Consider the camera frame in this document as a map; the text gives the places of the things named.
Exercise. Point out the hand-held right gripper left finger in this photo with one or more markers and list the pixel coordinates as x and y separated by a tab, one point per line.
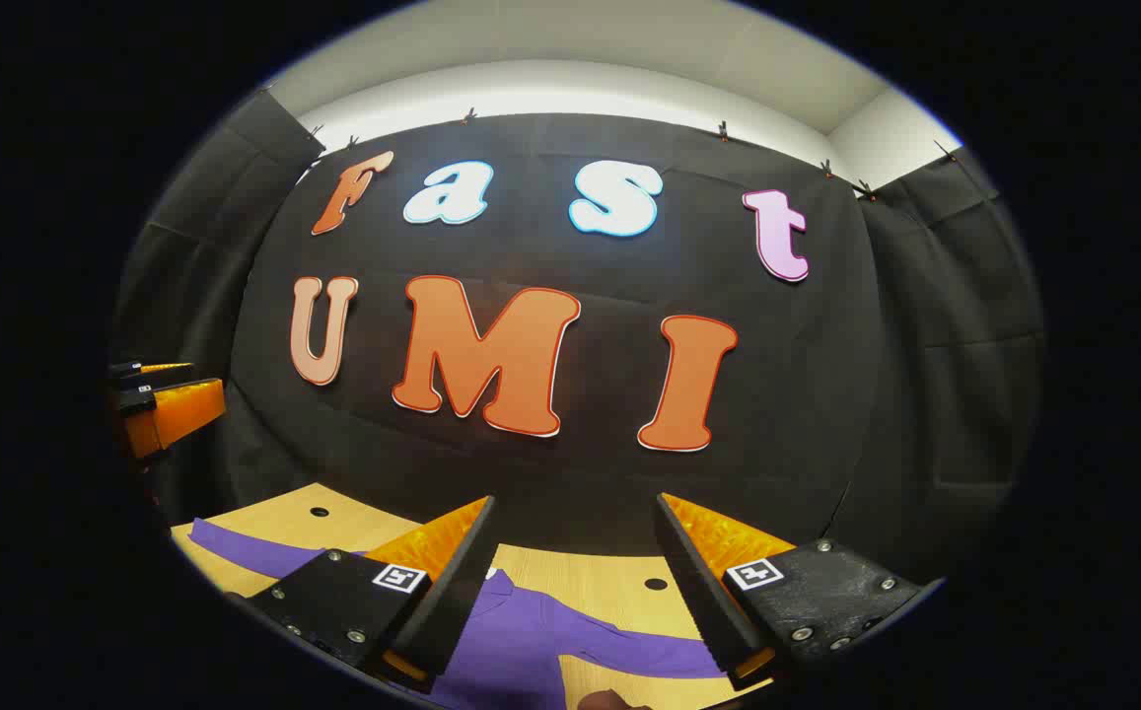
452	602

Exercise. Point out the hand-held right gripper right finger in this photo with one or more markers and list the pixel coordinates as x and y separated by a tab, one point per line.
703	602

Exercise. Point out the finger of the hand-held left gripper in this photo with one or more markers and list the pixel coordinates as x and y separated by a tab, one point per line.
185	414
166	369

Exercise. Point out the purple shirt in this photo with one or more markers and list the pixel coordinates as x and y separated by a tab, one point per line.
531	641

